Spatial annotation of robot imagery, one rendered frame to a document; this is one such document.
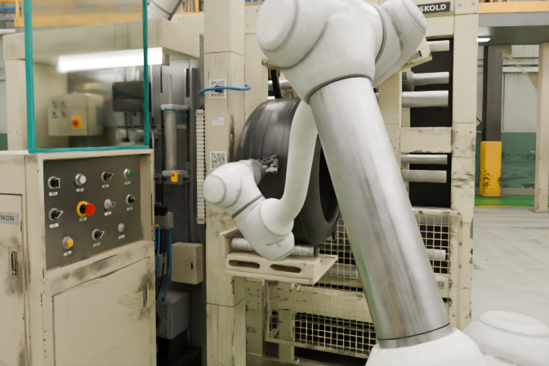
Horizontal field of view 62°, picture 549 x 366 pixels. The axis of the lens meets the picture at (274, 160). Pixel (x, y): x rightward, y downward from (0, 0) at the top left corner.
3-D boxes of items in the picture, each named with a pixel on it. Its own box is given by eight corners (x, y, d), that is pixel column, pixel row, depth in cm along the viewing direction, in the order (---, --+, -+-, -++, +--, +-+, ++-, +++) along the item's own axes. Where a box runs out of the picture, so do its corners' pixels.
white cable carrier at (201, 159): (197, 223, 193) (195, 109, 190) (203, 221, 197) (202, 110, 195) (206, 224, 191) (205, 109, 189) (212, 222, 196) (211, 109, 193)
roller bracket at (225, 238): (218, 258, 176) (218, 233, 175) (259, 237, 213) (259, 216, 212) (226, 259, 174) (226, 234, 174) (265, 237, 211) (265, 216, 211)
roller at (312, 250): (232, 234, 181) (234, 243, 183) (228, 241, 177) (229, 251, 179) (318, 242, 168) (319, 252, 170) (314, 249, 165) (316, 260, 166)
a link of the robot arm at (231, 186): (215, 174, 131) (243, 211, 130) (186, 187, 117) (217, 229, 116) (241, 152, 127) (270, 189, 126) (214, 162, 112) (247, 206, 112)
